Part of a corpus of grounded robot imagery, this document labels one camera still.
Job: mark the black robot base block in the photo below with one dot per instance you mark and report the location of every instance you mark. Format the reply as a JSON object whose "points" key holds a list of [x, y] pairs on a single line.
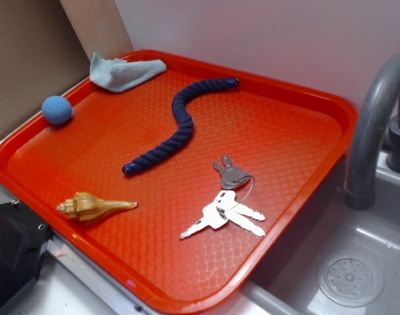
{"points": [[23, 243]]}

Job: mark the blue textured ball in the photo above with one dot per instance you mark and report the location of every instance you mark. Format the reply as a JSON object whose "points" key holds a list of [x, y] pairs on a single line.
{"points": [[56, 110]]}

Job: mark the orange plastic tray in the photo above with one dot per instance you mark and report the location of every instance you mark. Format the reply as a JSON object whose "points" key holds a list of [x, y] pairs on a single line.
{"points": [[287, 137]]}

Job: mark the light blue folded cloth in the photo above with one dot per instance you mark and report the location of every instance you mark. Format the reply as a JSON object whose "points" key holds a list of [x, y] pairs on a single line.
{"points": [[118, 75]]}

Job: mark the tan spiral seashell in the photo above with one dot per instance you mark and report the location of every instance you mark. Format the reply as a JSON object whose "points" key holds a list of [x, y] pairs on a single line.
{"points": [[87, 208]]}

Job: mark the grey curved faucet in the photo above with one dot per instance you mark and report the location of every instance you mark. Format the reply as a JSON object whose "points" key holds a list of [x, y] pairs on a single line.
{"points": [[370, 134]]}

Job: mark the light wooden board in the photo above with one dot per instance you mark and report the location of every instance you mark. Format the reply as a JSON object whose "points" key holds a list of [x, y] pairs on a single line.
{"points": [[99, 27]]}

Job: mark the grey plastic sink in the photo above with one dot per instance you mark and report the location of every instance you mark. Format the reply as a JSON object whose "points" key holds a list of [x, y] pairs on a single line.
{"points": [[333, 259]]}

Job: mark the brown cardboard panel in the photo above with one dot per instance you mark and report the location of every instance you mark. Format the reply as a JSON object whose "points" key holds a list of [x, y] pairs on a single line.
{"points": [[40, 56]]}

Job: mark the silver keys on ring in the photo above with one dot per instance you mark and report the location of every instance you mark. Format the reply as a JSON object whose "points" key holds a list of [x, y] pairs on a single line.
{"points": [[225, 207]]}

